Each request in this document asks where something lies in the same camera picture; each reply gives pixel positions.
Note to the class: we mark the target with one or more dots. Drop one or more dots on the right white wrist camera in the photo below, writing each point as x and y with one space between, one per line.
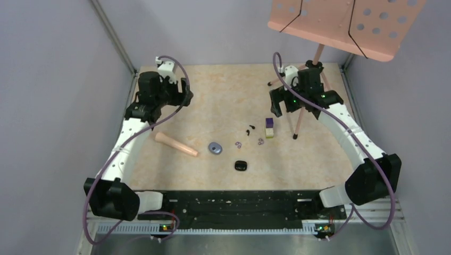
289 74

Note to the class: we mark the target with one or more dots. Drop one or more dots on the pink music stand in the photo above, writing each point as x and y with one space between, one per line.
373 29

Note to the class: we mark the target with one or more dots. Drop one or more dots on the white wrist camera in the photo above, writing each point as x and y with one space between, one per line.
167 69
289 74

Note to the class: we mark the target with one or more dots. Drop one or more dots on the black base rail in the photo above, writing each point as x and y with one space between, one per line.
247 210

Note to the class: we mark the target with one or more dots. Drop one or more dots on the purple and cream block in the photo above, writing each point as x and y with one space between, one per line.
269 128

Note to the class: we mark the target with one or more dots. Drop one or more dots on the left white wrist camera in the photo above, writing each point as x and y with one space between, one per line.
167 69

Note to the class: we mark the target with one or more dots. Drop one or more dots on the black earbud charging case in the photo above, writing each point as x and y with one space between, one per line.
241 165

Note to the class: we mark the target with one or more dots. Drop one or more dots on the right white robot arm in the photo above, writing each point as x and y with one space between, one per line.
365 184

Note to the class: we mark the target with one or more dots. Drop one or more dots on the pink tapered wooden leg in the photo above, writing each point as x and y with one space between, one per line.
164 139

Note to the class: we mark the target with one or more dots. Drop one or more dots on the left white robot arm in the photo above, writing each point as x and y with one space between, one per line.
108 194

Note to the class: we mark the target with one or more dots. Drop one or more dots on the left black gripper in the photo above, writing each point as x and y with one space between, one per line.
181 99

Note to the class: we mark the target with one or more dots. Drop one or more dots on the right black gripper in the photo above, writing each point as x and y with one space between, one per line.
278 94

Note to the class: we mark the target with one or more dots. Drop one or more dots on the grey earbud charging case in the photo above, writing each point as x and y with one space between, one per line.
215 148

